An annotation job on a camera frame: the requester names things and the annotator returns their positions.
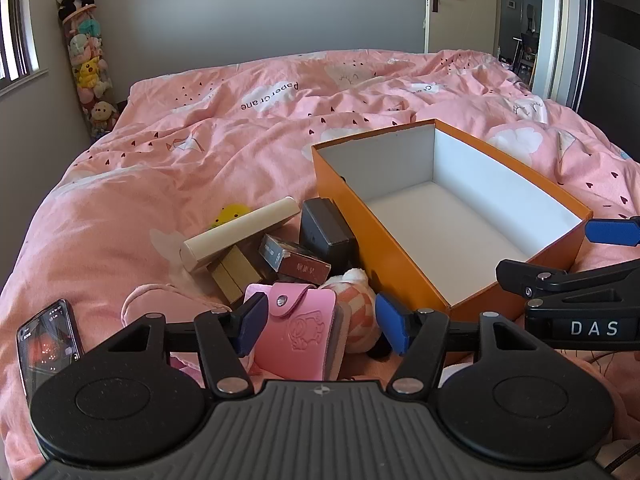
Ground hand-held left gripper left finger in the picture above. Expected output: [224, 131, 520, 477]
[95, 292, 271, 397]

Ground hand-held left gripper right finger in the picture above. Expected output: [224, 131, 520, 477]
[375, 292, 538, 396]

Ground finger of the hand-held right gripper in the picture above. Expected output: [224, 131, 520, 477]
[584, 216, 640, 248]
[496, 259, 640, 307]

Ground pink checkered plush toy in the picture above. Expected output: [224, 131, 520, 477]
[320, 267, 396, 361]

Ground pink key pouch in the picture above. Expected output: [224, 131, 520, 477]
[243, 282, 347, 380]

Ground orange cardboard box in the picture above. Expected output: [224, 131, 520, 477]
[311, 119, 594, 322]

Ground cream glasses case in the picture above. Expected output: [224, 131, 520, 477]
[181, 197, 300, 274]

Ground yellow toy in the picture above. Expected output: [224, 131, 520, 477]
[210, 203, 252, 231]

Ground gold brown small box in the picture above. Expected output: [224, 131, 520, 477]
[207, 244, 266, 307]

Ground dark red small box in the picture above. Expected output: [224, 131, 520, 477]
[258, 234, 332, 284]

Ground black rectangular box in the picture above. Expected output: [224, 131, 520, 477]
[299, 198, 359, 277]

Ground dark wardrobe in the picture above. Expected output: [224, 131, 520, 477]
[577, 0, 640, 160]

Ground pink printed duvet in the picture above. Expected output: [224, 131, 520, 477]
[0, 49, 640, 480]

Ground black smartphone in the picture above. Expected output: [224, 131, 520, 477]
[16, 298, 84, 397]

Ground white door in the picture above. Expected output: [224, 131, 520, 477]
[425, 0, 503, 56]

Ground clear tube of plush toys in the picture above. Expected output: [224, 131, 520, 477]
[61, 6, 121, 140]

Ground window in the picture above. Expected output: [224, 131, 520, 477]
[0, 0, 41, 87]

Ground pink cord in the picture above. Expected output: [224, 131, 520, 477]
[121, 283, 232, 333]

